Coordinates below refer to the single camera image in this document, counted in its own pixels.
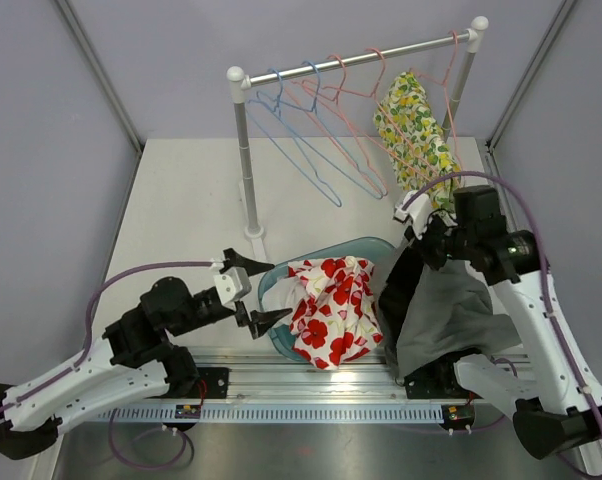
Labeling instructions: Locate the teal plastic basin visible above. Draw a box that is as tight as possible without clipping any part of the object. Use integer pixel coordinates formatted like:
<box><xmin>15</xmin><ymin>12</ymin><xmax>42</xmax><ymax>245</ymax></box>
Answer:
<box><xmin>258</xmin><ymin>236</ymin><xmax>394</xmax><ymax>363</ymax></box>

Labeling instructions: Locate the grey skirt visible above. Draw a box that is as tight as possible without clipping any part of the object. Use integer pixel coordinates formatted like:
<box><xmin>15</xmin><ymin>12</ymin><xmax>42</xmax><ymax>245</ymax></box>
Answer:
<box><xmin>371</xmin><ymin>244</ymin><xmax>521</xmax><ymax>380</ymax></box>

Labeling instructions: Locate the red poppy print skirt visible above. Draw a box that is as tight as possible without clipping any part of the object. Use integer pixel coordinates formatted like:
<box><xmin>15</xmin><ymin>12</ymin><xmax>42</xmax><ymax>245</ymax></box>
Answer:
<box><xmin>287</xmin><ymin>256</ymin><xmax>384</xmax><ymax>370</ymax></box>

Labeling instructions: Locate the lemon print skirt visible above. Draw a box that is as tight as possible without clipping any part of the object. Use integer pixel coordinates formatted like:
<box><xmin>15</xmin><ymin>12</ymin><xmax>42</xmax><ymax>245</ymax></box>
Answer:
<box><xmin>372</xmin><ymin>71</ymin><xmax>465</xmax><ymax>214</ymax></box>

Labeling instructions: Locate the pink hanger with grey skirt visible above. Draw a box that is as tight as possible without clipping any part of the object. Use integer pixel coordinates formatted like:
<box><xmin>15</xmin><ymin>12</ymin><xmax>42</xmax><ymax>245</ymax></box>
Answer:
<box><xmin>300</xmin><ymin>47</ymin><xmax>432</xmax><ymax>186</ymax></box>

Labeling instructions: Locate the blue wire hanger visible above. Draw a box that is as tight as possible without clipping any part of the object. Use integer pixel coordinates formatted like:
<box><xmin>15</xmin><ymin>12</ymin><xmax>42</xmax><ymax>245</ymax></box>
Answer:
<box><xmin>247</xmin><ymin>68</ymin><xmax>343</xmax><ymax>207</ymax></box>
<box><xmin>276</xmin><ymin>61</ymin><xmax>388</xmax><ymax>199</ymax></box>

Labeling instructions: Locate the pink hanger with lemon skirt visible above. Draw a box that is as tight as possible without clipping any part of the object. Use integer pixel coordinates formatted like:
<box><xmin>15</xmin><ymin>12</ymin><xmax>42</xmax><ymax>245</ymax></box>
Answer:
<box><xmin>388</xmin><ymin>29</ymin><xmax>466</xmax><ymax>184</ymax></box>

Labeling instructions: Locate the pink hanger with poppy skirt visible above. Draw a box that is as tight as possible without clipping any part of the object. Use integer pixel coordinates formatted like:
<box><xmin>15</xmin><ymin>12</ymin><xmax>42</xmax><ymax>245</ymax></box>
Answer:
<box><xmin>294</xmin><ymin>54</ymin><xmax>387</xmax><ymax>199</ymax></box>

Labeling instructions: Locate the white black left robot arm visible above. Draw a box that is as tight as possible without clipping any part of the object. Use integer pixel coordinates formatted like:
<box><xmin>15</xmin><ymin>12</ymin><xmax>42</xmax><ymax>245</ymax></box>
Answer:
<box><xmin>0</xmin><ymin>248</ymin><xmax>288</xmax><ymax>460</ymax></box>

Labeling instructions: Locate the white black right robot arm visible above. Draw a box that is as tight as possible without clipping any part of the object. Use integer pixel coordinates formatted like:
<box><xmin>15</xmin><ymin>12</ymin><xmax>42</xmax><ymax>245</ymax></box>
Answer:
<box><xmin>395</xmin><ymin>185</ymin><xmax>602</xmax><ymax>459</ymax></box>

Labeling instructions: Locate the silver clothes rack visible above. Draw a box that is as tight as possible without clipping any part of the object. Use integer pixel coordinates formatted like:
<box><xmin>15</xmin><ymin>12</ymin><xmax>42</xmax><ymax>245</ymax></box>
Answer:
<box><xmin>226</xmin><ymin>16</ymin><xmax>489</xmax><ymax>261</ymax></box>

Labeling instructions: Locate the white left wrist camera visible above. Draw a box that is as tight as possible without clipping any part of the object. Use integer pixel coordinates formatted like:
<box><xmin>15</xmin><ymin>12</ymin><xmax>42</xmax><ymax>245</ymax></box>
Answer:
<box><xmin>210</xmin><ymin>259</ymin><xmax>252</xmax><ymax>306</ymax></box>

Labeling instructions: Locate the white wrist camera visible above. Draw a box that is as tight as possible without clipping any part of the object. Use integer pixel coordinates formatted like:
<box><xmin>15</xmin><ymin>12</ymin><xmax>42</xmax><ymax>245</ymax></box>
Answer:
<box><xmin>393</xmin><ymin>190</ymin><xmax>433</xmax><ymax>240</ymax></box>
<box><xmin>210</xmin><ymin>259</ymin><xmax>252</xmax><ymax>306</ymax></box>

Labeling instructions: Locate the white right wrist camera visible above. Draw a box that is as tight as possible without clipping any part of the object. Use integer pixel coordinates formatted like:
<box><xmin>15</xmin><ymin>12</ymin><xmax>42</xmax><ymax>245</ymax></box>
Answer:
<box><xmin>393</xmin><ymin>190</ymin><xmax>433</xmax><ymax>240</ymax></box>

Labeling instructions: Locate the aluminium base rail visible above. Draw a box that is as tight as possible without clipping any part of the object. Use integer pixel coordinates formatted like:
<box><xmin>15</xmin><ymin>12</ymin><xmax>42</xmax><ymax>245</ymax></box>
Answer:
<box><xmin>49</xmin><ymin>344</ymin><xmax>593</xmax><ymax>404</ymax></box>

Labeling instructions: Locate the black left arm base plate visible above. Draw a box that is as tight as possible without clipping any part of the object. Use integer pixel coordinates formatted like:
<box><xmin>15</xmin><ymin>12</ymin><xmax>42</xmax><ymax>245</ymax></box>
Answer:
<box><xmin>181</xmin><ymin>366</ymin><xmax>230</xmax><ymax>400</ymax></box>

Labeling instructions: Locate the white slotted cable duct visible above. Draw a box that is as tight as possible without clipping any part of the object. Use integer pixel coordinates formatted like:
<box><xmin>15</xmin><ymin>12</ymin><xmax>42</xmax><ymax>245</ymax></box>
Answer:
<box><xmin>98</xmin><ymin>403</ymin><xmax>443</xmax><ymax>424</ymax></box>

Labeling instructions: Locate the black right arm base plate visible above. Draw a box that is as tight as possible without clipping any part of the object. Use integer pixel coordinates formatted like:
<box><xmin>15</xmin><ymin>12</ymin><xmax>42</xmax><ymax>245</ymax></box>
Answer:
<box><xmin>403</xmin><ymin>371</ymin><xmax>471</xmax><ymax>400</ymax></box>

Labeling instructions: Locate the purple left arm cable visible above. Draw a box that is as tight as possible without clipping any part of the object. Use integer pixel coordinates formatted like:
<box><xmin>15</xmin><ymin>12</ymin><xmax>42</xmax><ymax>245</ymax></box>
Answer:
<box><xmin>0</xmin><ymin>259</ymin><xmax>217</xmax><ymax>469</ymax></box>

